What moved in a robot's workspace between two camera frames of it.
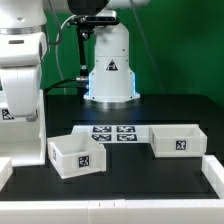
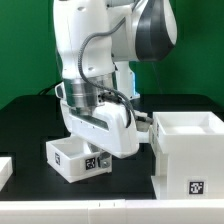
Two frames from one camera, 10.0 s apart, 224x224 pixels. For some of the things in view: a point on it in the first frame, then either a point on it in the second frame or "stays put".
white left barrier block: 6,169 stays put
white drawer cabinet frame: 21,140 -> 189,155
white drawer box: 77,155 stays put
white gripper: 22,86 -> 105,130
